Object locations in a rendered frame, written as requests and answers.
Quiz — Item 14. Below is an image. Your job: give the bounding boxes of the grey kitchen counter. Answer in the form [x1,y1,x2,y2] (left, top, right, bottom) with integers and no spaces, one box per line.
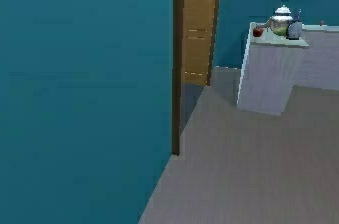
[236,21,339,117]

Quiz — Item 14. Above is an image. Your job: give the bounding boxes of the green lettuce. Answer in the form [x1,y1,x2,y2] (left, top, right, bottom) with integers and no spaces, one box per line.
[272,27,289,37]

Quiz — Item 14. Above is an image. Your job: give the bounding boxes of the brown wooden room door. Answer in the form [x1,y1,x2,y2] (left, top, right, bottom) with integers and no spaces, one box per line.
[172,0,220,157]

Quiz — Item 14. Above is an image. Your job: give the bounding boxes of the silver kettle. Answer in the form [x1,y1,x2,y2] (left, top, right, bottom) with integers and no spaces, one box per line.
[265,4,294,33]

